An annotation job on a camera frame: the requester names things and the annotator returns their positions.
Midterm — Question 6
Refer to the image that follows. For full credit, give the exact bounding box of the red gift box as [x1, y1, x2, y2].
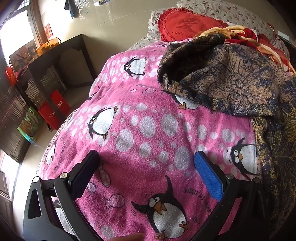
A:
[50, 90, 71, 118]
[38, 101, 62, 131]

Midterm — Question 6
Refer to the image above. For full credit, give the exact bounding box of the red and gold satin quilt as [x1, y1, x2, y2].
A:
[194, 24, 296, 76]

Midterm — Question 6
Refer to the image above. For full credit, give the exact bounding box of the green printed box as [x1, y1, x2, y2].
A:
[17, 107, 44, 143]

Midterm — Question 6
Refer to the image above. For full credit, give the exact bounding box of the small red box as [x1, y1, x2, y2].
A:
[6, 67, 18, 86]

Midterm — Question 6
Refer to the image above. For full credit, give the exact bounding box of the pink penguin print blanket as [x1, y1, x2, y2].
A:
[36, 40, 264, 241]

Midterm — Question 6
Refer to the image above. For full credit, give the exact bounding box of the dark wooden desk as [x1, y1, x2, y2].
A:
[15, 34, 96, 112]

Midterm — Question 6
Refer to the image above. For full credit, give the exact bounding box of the dark hanging cloth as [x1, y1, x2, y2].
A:
[64, 0, 78, 18]

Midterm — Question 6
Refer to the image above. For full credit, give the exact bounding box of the orange plastic basket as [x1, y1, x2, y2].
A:
[36, 37, 61, 56]

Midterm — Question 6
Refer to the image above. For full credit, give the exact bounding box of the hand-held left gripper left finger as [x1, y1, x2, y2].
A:
[23, 149, 104, 241]

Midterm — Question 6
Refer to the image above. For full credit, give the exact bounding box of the dark floral patterned garment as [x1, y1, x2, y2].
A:
[157, 34, 296, 237]

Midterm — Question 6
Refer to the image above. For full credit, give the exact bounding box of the red heart pillow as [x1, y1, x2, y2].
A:
[157, 7, 229, 42]

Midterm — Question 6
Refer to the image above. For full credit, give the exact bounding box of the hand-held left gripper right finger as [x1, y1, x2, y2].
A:
[188, 151, 270, 241]

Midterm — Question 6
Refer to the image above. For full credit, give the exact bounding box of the dark wooden cabinet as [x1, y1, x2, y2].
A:
[0, 86, 31, 163]

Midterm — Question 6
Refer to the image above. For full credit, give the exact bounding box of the floral print pillow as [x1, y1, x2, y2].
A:
[148, 0, 289, 47]

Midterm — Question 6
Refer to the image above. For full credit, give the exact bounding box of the framed picture on desk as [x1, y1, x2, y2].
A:
[9, 39, 36, 71]

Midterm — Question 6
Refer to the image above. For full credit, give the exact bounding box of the window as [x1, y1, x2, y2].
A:
[0, 9, 35, 63]

